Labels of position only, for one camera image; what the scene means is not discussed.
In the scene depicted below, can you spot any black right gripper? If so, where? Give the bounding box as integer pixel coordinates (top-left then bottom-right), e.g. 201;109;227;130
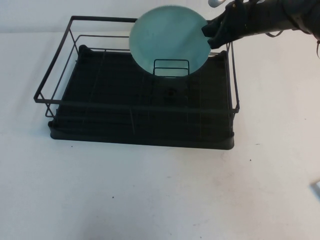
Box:
201;1;252;50

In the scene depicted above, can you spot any black wire dish rack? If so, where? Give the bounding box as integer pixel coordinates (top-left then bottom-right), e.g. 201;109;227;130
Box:
32;15;242;134

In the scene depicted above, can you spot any black plastic drip tray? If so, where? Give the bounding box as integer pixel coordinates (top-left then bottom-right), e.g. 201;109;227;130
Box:
47;44;236;151

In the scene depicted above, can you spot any grey flat object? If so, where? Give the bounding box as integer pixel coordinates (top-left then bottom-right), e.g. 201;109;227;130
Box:
309;180;320;201

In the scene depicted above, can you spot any light teal round plate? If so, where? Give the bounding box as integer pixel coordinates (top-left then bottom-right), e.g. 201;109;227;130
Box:
128;5;213;79

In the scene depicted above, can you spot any thin grey cable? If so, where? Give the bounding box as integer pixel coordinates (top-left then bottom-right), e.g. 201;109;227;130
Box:
265;29;283;39

